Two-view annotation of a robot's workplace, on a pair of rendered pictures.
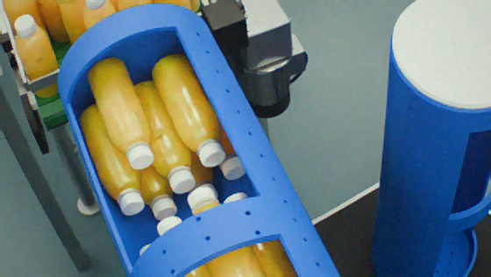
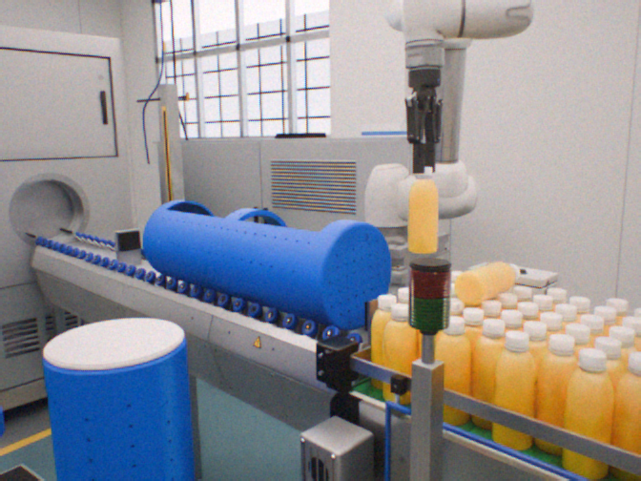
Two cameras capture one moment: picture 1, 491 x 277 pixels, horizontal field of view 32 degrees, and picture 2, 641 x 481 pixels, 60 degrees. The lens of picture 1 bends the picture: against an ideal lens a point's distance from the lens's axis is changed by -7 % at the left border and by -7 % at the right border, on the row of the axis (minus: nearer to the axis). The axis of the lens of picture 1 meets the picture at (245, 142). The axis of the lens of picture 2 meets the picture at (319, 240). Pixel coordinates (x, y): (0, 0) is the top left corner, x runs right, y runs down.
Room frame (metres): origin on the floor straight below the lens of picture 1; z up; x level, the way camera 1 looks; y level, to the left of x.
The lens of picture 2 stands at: (2.15, -0.59, 1.44)
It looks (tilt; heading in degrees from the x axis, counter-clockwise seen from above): 10 degrees down; 151
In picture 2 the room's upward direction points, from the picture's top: 1 degrees counter-clockwise
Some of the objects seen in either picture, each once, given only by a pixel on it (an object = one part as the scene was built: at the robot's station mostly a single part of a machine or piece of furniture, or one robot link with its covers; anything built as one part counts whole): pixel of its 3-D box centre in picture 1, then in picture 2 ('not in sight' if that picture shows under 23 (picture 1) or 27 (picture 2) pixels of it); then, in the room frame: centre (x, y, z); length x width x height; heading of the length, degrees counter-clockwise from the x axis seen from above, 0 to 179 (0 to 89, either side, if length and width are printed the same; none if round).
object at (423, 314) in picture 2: not in sight; (429, 309); (1.52, -0.05, 1.18); 0.06 x 0.06 x 0.05
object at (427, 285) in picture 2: not in sight; (429, 281); (1.52, -0.05, 1.23); 0.06 x 0.06 x 0.04
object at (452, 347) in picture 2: not in sight; (452, 373); (1.40, 0.12, 0.99); 0.07 x 0.07 x 0.19
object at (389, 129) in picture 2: not in sight; (384, 130); (-0.53, 1.35, 1.48); 0.24 x 0.12 x 0.08; 31
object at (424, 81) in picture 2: not in sight; (423, 90); (1.11, 0.28, 1.55); 0.08 x 0.07 x 0.09; 108
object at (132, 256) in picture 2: not in sight; (129, 248); (-0.23, -0.17, 1.00); 0.10 x 0.04 x 0.15; 106
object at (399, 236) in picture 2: not in sight; (381, 231); (0.51, 0.59, 1.10); 0.22 x 0.18 x 0.06; 35
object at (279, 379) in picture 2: not in sight; (167, 310); (0.05, -0.10, 0.79); 2.17 x 0.29 x 0.34; 16
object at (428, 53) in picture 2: not in sight; (424, 57); (1.11, 0.28, 1.62); 0.09 x 0.09 x 0.06
